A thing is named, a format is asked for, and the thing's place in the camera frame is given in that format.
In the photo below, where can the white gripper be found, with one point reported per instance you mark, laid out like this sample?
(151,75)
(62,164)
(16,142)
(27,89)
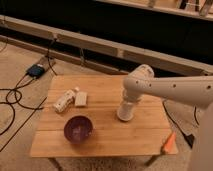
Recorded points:
(131,96)

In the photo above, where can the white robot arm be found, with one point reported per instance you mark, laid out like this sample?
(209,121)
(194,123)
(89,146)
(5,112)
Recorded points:
(195,90)

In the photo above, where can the white rectangular box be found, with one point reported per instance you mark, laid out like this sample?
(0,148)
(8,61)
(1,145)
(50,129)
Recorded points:
(81,99)

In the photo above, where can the wooden side table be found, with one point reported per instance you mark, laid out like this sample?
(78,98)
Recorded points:
(143,135)

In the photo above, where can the white plastic bottle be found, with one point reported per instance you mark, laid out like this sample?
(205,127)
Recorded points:
(67,98)

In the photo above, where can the purple bowl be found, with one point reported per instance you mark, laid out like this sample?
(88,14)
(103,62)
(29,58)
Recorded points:
(78,129)

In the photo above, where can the orange carrot toy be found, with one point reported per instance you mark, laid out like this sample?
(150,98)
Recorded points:
(167,146)

